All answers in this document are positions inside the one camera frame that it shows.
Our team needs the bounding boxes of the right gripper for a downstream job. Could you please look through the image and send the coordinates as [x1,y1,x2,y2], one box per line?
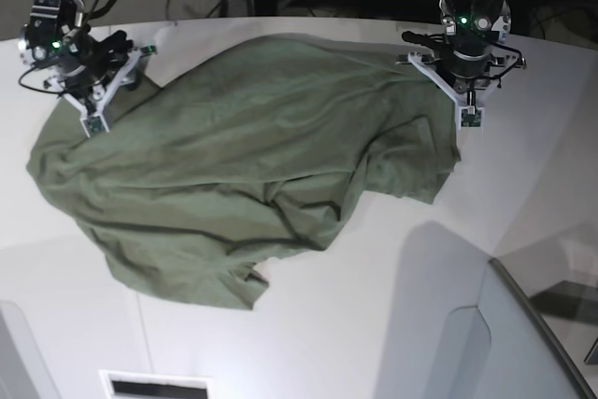
[60,30,133,93]

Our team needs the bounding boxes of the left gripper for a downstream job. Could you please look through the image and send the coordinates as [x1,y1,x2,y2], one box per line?
[443,41,492,93]

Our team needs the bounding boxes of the green t-shirt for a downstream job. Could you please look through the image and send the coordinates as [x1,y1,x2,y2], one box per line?
[26,36,460,309]

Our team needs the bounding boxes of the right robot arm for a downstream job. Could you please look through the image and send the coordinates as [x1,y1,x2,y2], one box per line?
[18,0,134,99]

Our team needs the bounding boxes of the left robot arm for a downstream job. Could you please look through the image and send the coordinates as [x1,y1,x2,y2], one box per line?
[438,0,525,93]

